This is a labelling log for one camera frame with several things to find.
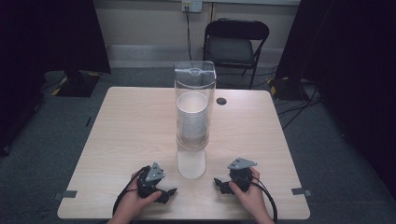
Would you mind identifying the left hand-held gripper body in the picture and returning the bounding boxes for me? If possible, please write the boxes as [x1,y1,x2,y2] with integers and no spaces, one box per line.
[136,161,166,200]

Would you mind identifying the white wall socket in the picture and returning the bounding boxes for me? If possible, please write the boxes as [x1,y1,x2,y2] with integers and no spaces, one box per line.
[181,0,204,14]

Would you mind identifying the black floor cables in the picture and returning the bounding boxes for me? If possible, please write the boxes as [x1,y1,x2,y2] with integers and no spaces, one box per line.
[276,81,325,131]

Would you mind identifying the black folding chair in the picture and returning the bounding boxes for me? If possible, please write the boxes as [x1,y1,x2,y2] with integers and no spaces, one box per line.
[202,18,271,90]

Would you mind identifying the person's left hand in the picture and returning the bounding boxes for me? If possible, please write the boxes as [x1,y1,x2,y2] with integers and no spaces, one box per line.
[115,177,163,220]

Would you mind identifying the grey tape strip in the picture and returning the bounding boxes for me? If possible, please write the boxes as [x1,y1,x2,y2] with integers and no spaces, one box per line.
[52,189,78,202]
[290,187,313,197]

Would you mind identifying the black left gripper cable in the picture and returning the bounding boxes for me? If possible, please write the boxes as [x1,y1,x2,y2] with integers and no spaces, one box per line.
[112,165,151,217]

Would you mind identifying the person's right hand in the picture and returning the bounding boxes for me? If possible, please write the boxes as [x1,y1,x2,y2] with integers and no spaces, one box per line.
[228,167,266,220]

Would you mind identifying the clear plastic cup dispenser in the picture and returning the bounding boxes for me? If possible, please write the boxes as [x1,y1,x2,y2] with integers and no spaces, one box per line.
[173,60,218,151]

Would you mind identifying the stack of white paper cups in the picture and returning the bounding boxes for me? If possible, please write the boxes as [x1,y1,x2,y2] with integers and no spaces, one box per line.
[176,91,209,141]

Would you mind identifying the black curtain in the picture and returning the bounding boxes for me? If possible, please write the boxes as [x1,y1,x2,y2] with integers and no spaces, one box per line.
[275,0,396,202]
[0,0,112,157]

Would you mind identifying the black power cable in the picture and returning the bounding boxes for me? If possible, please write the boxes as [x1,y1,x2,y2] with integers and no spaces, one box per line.
[185,5,193,62]

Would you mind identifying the black stand base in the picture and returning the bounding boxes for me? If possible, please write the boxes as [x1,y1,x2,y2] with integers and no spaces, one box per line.
[51,69,103,98]
[267,76,310,102]

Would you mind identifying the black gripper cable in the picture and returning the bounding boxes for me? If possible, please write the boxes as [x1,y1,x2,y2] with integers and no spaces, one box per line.
[112,165,151,217]
[250,175,279,224]

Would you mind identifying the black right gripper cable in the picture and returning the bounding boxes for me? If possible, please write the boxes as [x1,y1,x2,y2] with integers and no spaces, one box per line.
[250,175,279,224]

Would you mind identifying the white plastic cup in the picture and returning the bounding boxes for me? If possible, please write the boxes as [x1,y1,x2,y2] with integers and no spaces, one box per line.
[176,141,207,180]

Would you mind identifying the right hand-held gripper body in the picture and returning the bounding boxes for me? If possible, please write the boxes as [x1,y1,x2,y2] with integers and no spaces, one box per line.
[227,157,259,192]

